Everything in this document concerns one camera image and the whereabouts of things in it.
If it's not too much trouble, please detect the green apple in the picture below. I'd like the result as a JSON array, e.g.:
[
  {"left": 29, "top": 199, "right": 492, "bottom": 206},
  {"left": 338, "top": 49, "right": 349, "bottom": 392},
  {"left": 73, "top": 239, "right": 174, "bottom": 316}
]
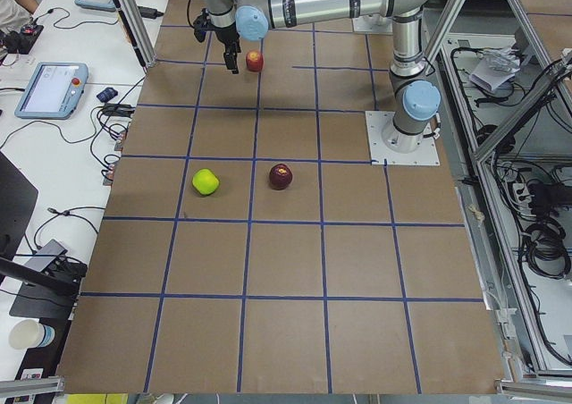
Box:
[{"left": 191, "top": 168, "right": 220, "bottom": 196}]

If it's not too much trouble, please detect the white paper cup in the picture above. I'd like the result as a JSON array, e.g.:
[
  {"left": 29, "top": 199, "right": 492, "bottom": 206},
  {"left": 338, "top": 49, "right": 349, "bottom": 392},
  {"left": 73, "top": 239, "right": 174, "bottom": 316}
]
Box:
[{"left": 8, "top": 319, "right": 55, "bottom": 349}]

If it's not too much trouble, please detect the black cable bundle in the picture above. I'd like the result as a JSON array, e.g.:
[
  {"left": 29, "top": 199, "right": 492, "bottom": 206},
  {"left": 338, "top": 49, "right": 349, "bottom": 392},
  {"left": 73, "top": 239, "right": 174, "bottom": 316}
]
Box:
[{"left": 517, "top": 220, "right": 572, "bottom": 281}]

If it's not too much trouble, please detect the small dark blue pouch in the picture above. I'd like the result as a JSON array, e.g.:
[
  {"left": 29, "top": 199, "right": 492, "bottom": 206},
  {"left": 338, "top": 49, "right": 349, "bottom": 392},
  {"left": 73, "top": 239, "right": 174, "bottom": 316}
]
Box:
[{"left": 97, "top": 87, "right": 118, "bottom": 103}]

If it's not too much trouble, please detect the aluminium frame post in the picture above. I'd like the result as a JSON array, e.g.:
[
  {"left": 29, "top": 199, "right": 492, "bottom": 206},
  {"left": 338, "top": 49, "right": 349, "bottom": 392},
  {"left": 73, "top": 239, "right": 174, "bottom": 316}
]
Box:
[{"left": 112, "top": 0, "right": 156, "bottom": 69}]

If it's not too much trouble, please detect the black monitor stand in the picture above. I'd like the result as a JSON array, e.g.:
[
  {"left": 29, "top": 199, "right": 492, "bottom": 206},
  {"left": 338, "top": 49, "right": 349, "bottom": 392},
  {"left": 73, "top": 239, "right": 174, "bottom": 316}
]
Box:
[{"left": 1, "top": 156, "right": 87, "bottom": 320}]

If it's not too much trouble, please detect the black usb hub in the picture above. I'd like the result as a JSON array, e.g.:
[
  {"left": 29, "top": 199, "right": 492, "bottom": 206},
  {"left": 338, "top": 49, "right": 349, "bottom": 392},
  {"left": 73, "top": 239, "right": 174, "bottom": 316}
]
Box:
[{"left": 102, "top": 104, "right": 135, "bottom": 117}]

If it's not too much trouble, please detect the crumpled white paper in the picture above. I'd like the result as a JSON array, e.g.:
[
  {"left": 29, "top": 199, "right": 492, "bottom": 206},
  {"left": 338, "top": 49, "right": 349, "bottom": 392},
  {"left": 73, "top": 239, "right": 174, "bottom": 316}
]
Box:
[{"left": 469, "top": 46, "right": 520, "bottom": 93}]

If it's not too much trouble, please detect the person at desk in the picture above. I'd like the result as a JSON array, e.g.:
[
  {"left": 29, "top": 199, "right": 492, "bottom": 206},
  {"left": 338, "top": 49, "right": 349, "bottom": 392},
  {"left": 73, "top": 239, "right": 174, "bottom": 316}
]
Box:
[{"left": 1, "top": 0, "right": 38, "bottom": 33}]

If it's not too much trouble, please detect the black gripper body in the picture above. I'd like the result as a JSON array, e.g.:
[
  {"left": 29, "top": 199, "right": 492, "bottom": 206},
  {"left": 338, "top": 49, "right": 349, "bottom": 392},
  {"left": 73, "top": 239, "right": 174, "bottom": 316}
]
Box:
[{"left": 213, "top": 23, "right": 241, "bottom": 54}]

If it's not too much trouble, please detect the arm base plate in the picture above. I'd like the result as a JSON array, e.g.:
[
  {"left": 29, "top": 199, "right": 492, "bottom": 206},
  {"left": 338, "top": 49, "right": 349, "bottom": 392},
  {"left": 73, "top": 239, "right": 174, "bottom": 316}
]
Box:
[
  {"left": 352, "top": 14, "right": 392, "bottom": 35},
  {"left": 365, "top": 111, "right": 440, "bottom": 166}
]

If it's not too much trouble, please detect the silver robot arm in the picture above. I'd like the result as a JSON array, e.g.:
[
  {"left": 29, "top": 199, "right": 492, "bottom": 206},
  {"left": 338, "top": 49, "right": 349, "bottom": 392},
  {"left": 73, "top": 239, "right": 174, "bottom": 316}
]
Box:
[{"left": 192, "top": 0, "right": 441, "bottom": 154}]

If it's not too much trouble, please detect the dark red apple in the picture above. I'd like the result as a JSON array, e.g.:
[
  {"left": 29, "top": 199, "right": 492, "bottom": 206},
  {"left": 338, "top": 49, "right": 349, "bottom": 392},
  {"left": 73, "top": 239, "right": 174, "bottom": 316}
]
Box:
[{"left": 268, "top": 164, "right": 293, "bottom": 190}]

